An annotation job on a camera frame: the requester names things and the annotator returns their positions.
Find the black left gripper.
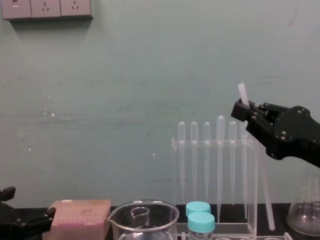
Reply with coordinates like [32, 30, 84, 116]
[0, 185, 57, 240]

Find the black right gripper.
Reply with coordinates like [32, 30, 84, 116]
[230, 100, 320, 169]

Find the pink pipette tip box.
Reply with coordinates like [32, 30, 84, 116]
[41, 198, 112, 240]

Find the clear acrylic pipette stand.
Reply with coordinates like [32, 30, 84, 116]
[170, 135, 259, 236]

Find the glass conical flask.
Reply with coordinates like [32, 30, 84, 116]
[285, 159, 320, 237]

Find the vial with teal cap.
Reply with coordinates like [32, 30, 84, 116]
[187, 211, 216, 240]
[185, 201, 212, 219]

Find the small glass beaker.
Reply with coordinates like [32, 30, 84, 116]
[130, 206, 151, 227]

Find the large glass beaker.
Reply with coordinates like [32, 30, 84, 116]
[107, 199, 181, 240]

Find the grey wall socket panel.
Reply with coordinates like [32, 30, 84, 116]
[0, 0, 94, 21]

